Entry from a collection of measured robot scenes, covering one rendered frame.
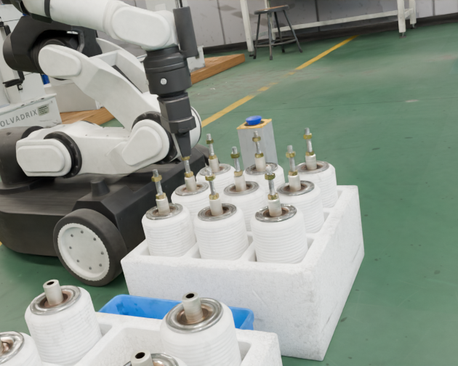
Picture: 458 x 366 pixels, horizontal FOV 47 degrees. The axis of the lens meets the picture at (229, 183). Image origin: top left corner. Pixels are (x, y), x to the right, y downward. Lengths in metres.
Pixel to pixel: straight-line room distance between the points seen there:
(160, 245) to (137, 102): 0.48
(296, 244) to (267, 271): 0.07
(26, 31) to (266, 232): 0.94
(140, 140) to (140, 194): 0.15
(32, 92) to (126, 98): 1.97
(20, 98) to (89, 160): 1.77
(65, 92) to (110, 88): 2.36
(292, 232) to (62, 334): 0.40
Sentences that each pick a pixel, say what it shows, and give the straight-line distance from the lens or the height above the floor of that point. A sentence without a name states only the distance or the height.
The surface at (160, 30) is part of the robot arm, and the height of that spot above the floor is 0.59.
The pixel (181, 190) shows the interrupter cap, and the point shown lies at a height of 0.25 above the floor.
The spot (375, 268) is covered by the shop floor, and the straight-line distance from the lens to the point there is 1.25.
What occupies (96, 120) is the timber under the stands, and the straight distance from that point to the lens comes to 3.51.
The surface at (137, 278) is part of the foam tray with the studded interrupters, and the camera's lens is 1.07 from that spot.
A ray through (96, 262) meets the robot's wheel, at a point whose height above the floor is 0.07.
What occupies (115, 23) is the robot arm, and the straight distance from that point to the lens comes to 1.05.
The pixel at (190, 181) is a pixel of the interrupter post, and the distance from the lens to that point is 1.14.
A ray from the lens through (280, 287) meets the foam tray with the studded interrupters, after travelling 0.93.
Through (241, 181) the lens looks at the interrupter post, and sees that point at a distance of 1.08.
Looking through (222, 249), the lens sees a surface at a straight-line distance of 0.98.
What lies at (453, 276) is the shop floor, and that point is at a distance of 1.22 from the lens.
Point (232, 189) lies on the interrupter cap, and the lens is 1.10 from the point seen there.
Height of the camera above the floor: 0.63
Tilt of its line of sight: 19 degrees down
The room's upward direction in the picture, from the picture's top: 11 degrees counter-clockwise
